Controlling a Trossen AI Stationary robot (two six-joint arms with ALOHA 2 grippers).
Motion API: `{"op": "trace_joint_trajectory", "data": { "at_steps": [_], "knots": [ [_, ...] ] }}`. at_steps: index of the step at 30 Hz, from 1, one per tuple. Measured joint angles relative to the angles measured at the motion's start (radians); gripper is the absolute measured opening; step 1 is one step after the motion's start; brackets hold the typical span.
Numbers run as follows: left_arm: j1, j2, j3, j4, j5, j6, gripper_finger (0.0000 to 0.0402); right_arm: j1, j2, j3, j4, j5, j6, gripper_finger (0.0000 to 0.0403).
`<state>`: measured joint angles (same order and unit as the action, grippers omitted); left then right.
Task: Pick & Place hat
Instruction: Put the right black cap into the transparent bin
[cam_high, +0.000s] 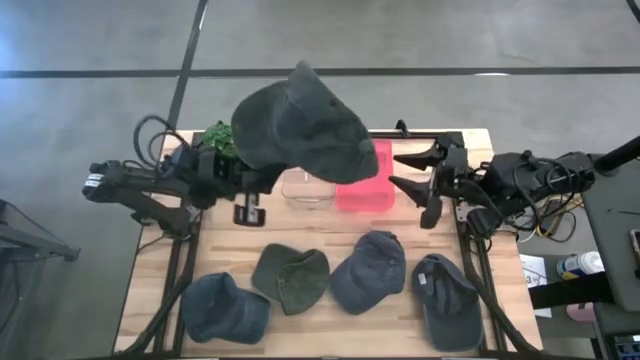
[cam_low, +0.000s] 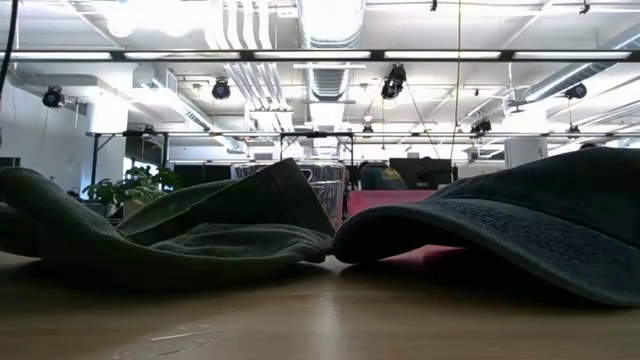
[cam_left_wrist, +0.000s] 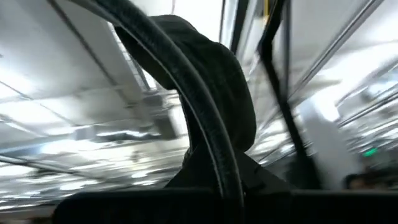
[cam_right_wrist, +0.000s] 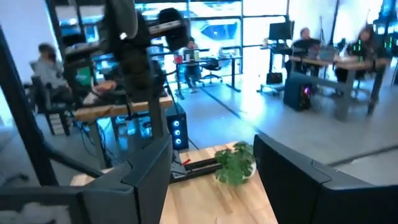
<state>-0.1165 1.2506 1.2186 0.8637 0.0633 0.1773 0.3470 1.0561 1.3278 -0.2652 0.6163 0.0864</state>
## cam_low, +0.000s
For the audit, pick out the clear plastic bin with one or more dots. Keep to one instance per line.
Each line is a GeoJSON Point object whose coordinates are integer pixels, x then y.
{"type": "Point", "coordinates": [327, 195]}

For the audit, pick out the pink plastic bin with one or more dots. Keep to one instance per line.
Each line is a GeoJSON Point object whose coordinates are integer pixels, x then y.
{"type": "Point", "coordinates": [385, 200]}

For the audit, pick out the olive green cap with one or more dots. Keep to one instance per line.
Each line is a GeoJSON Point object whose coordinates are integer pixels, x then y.
{"type": "Point", "coordinates": [200, 250]}

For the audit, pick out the dark grey cap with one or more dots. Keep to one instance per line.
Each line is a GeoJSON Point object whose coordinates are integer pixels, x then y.
{"type": "Point", "coordinates": [550, 225]}

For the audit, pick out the person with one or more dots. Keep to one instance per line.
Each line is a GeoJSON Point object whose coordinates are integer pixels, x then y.
{"type": "Point", "coordinates": [380, 177]}

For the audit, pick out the black ceiling spotlight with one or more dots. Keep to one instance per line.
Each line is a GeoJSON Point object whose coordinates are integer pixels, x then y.
{"type": "Point", "coordinates": [221, 90]}
{"type": "Point", "coordinates": [393, 82]}
{"type": "Point", "coordinates": [367, 129]}
{"type": "Point", "coordinates": [481, 126]}
{"type": "Point", "coordinates": [52, 96]}
{"type": "Point", "coordinates": [576, 91]}

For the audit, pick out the black desk monitor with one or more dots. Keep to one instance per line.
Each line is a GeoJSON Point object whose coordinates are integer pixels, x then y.
{"type": "Point", "coordinates": [425, 172]}

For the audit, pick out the green potted plant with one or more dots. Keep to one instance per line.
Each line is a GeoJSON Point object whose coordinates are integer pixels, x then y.
{"type": "Point", "coordinates": [135, 187]}

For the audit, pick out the silver ceiling air duct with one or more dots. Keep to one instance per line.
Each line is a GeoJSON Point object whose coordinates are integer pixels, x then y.
{"type": "Point", "coordinates": [327, 82]}

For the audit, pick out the black background workstation frame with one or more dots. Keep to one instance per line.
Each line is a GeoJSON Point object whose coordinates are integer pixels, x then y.
{"type": "Point", "coordinates": [95, 150]}

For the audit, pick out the black wall monitor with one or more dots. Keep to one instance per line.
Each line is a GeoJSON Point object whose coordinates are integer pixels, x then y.
{"type": "Point", "coordinates": [10, 162]}

